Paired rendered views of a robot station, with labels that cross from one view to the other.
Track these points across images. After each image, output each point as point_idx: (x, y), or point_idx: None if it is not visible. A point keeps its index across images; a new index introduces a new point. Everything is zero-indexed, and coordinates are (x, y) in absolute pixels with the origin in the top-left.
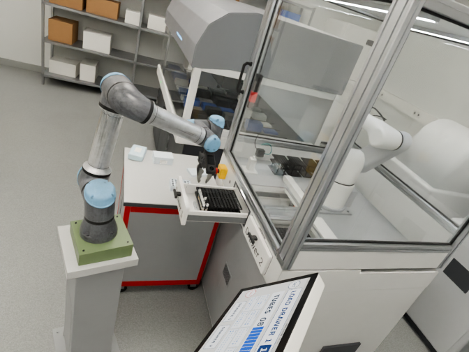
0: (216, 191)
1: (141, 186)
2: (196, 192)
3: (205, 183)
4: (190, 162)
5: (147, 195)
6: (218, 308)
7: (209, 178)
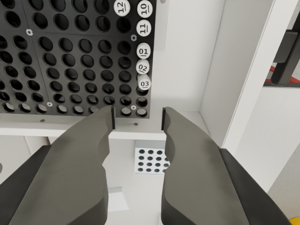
0: (46, 90)
1: (256, 149)
2: (143, 102)
3: (115, 106)
4: (115, 223)
5: (256, 119)
6: None
7: (81, 125)
